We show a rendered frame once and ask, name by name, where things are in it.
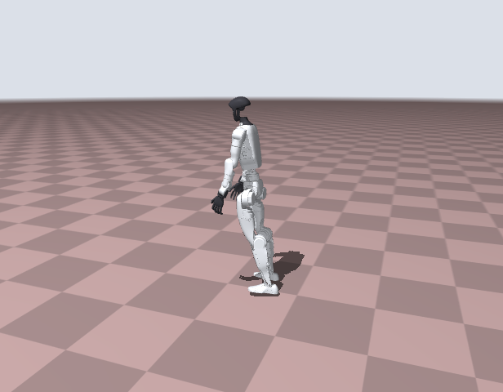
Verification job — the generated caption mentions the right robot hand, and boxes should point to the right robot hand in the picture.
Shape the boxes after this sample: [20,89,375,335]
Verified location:
[229,176,243,201]

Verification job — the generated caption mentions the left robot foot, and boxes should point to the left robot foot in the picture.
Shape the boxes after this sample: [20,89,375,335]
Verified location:
[248,283,278,294]

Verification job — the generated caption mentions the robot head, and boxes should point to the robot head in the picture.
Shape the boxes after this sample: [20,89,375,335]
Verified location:
[229,96,253,126]

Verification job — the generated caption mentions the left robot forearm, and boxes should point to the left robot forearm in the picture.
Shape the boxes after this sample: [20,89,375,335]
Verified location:
[219,158,235,196]

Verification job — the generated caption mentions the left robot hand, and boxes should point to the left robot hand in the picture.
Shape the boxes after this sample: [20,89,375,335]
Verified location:
[211,190,229,215]

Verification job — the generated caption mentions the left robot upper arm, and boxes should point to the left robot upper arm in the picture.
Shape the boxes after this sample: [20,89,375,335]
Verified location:
[230,128,247,169]

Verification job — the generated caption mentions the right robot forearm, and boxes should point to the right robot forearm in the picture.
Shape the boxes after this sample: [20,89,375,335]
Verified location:
[240,170,250,183]

